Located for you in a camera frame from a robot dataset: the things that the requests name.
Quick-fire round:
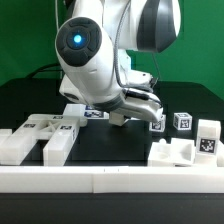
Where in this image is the white chair seat part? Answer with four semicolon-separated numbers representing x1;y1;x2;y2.
148;138;196;167

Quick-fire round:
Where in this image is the white fiducial marker sheet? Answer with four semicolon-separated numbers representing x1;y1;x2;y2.
62;104;109;120

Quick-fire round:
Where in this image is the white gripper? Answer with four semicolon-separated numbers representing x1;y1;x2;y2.
59;71;163;122

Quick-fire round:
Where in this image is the white right fence bar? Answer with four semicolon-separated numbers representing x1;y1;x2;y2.
217;141;224;167

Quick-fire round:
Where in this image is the white chair back part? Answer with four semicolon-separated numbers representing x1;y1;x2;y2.
0;114;87;166

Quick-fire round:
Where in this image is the white fence bar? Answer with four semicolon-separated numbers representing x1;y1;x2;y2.
217;141;224;167
0;166;224;193

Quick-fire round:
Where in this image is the white left fence block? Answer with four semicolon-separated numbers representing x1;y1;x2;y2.
0;129;12;146

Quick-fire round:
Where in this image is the white front fence bar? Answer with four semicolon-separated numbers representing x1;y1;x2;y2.
0;166;224;193

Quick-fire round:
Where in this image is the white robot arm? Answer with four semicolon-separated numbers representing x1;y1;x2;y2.
55;0;181;125

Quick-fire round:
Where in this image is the white tagged cube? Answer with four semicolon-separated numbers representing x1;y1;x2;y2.
149;115;166;132
173;112;192;130

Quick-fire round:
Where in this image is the white thin cable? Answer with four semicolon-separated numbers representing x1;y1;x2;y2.
54;0;62;31

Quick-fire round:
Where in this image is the white tagged cube right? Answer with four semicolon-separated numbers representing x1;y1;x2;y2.
173;112;192;130

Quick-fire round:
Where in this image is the black cable bundle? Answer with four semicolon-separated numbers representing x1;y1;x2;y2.
25;63;64;80

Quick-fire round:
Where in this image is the white tagged cube left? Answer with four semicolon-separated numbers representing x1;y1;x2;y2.
149;115;166;132

